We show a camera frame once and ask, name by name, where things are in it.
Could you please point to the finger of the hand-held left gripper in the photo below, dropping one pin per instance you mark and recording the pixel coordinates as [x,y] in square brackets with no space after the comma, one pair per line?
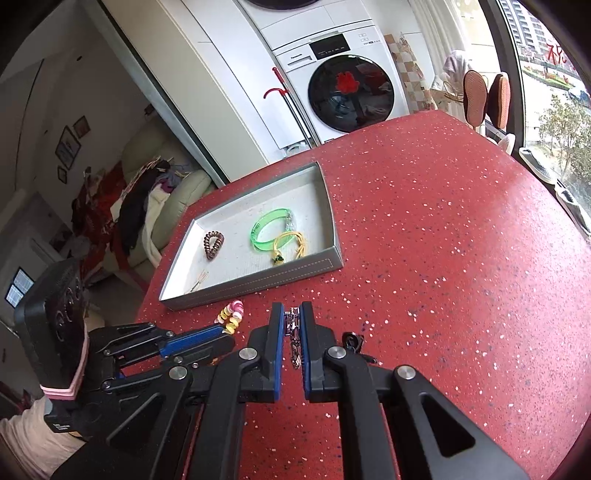
[212,350]
[194,339]

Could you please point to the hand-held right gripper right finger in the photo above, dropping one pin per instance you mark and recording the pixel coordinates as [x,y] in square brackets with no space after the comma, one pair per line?
[308,355]

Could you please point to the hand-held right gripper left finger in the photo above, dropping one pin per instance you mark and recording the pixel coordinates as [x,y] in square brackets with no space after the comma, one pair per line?
[277,350]

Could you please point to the silver metal hair clip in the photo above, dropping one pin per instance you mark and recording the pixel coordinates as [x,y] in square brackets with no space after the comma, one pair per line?
[199,280]

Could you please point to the grey tray box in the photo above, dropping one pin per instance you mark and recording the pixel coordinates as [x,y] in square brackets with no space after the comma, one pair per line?
[240,263]

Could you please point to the green plastic bangle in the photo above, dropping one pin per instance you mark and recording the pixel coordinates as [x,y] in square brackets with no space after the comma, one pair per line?
[255,236]

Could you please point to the person's left forearm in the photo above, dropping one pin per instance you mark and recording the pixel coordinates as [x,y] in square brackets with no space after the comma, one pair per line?
[23,438]

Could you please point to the black claw hair clip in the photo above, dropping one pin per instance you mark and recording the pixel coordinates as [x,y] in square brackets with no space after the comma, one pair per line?
[353,341]

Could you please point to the pile of clothes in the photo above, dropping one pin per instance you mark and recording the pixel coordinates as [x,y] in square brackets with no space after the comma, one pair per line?
[134,207]

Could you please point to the cream sofa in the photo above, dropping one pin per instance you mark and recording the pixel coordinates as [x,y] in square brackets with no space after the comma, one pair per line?
[184,194]

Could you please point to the white cabinet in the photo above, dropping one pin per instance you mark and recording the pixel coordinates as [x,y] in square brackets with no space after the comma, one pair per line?
[207,83]

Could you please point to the white washing machine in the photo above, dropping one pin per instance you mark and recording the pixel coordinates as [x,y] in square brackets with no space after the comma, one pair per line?
[295,78]

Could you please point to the checked board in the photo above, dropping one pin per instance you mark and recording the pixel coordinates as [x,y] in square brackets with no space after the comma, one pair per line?
[411,78]

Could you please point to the grey shoe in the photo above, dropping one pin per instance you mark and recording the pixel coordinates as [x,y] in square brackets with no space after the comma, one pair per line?
[572,205]
[535,161]

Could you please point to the white cloth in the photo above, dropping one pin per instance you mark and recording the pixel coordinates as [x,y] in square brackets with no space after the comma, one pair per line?
[455,64]

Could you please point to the small picture frame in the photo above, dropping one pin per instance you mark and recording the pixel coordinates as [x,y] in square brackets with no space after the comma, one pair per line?
[81,125]
[61,173]

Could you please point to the large picture frame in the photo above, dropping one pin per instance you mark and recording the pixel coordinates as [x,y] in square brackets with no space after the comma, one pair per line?
[68,146]

